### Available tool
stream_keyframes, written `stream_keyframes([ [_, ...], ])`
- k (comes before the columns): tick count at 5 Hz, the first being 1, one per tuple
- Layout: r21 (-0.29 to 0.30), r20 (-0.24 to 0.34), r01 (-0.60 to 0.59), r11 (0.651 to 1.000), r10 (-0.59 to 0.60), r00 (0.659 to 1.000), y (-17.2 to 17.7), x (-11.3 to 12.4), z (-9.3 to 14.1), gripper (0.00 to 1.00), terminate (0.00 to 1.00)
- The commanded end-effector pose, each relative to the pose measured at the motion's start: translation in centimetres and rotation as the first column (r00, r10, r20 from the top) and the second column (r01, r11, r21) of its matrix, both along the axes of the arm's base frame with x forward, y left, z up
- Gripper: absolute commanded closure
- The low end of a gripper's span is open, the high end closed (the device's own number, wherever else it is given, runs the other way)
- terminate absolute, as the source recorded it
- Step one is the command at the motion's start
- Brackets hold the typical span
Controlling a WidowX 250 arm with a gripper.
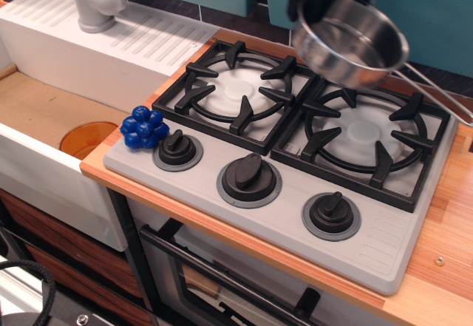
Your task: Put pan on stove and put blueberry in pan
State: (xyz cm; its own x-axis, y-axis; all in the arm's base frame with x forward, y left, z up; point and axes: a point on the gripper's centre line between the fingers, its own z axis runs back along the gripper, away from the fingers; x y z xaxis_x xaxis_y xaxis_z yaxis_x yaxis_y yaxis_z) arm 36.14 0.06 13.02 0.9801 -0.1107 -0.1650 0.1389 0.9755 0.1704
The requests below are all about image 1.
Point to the stainless steel pan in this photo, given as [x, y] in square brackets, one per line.
[358, 47]

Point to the grey toy stove top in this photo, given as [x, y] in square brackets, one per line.
[376, 256]

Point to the black middle stove knob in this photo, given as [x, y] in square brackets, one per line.
[249, 182]

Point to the black stove knob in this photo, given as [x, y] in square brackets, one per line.
[249, 182]
[178, 152]
[331, 216]

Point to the black left stove knob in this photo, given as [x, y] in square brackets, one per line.
[178, 152]

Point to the blue toy blueberry cluster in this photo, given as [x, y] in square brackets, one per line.
[144, 128]

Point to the black right stove knob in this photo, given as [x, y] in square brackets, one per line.
[331, 216]

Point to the black left burner grate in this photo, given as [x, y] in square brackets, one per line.
[233, 97]

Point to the black burner grate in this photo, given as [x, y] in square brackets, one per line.
[377, 143]
[233, 97]

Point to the teal cabinet right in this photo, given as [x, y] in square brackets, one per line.
[439, 32]

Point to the black right burner grate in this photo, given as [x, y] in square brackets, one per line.
[377, 143]

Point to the grey toy faucet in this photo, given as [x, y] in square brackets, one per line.
[97, 16]

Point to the white sink unit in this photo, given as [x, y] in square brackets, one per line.
[55, 77]

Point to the wooden drawer fronts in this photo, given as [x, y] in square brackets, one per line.
[95, 273]

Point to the oven door with handle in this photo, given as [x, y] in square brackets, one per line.
[213, 283]

